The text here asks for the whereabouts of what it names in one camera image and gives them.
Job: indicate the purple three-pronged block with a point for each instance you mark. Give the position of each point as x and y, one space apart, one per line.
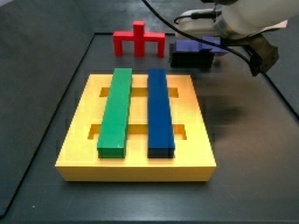
191 46

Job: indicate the green bar block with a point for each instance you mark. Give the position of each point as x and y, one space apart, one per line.
112 135

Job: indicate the yellow slotted board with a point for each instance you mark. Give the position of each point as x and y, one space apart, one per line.
192 163

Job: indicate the red three-pronged block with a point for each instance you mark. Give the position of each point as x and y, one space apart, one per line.
139 37

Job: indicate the blue bar block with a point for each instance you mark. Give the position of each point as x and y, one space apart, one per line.
160 129

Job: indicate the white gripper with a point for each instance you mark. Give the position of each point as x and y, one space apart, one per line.
198 22

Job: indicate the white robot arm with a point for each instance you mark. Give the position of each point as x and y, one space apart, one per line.
236 19

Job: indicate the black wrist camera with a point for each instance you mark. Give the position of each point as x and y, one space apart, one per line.
263 53

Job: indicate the black angled fixture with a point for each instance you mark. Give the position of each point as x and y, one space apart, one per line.
190 59

